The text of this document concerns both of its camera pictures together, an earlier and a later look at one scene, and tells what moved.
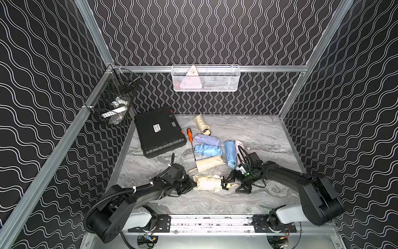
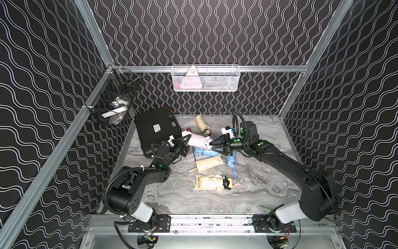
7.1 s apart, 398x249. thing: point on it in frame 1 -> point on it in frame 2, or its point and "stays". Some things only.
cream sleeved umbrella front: [208, 162] stays
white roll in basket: [115, 115] stays
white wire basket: [203, 78] stays
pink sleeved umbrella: [238, 143] -> [203, 141]
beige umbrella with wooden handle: [210, 182] stays
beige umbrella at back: [205, 128] stays
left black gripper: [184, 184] -> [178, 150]
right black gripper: [245, 187] -> [222, 137]
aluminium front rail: [199, 224] stays
